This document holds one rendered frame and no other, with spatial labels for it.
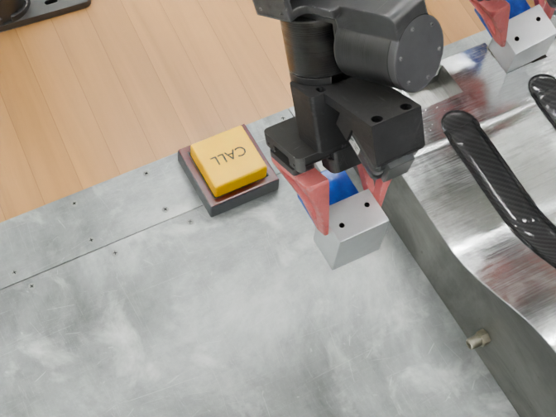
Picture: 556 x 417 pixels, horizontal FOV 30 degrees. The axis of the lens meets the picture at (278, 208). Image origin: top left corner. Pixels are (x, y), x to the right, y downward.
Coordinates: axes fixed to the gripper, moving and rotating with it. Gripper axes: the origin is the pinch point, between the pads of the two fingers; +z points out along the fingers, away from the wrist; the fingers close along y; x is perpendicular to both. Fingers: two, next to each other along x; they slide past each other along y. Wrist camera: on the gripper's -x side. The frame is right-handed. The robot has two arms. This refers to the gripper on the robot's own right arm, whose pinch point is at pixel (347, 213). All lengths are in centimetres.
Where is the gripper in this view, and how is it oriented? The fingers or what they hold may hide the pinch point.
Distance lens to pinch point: 90.6
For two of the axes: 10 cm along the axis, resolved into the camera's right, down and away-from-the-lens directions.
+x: -4.5, -4.3, 7.8
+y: 8.8, -3.8, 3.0
